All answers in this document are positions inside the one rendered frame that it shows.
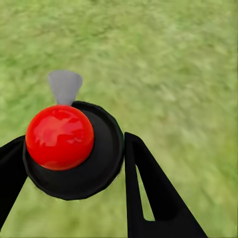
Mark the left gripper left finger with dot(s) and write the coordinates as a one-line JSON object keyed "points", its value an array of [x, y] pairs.
{"points": [[12, 175]]}

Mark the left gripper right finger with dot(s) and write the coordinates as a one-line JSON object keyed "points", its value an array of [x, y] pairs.
{"points": [[173, 218]]}

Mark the pesticide atomizer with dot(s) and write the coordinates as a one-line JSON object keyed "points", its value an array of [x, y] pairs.
{"points": [[72, 150]]}

